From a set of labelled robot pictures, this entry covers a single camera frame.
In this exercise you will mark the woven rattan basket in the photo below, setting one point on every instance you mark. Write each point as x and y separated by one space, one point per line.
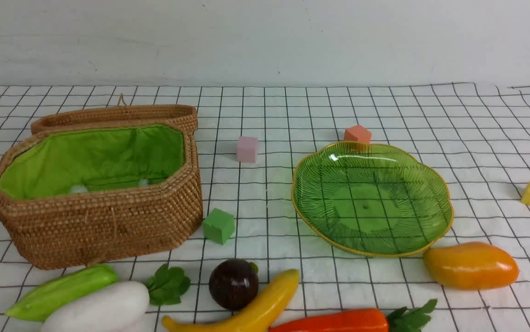
92 193

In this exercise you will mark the green toy cucumber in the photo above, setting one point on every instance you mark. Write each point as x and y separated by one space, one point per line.
38 304

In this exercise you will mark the white toy radish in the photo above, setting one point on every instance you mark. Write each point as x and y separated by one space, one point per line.
115 307

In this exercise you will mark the dark purple toy passionfruit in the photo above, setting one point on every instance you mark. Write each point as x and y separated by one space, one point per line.
233 284

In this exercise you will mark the woven rattan basket lid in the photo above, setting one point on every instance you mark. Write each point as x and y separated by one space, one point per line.
183 116

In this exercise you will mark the green foam cube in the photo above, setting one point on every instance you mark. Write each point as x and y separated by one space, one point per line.
218 226

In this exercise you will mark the orange toy carrot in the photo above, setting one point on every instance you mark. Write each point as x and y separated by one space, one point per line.
364 320

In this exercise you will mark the green glass leaf plate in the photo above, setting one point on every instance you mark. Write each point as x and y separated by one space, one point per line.
372 199

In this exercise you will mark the orange foam cube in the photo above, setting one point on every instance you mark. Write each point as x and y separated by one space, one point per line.
357 133

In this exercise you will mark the pink foam cube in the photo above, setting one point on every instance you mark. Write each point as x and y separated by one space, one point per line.
247 149

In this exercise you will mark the orange yellow toy mango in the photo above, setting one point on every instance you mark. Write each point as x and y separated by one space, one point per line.
471 266

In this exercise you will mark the yellow toy banana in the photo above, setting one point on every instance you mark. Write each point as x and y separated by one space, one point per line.
258 316

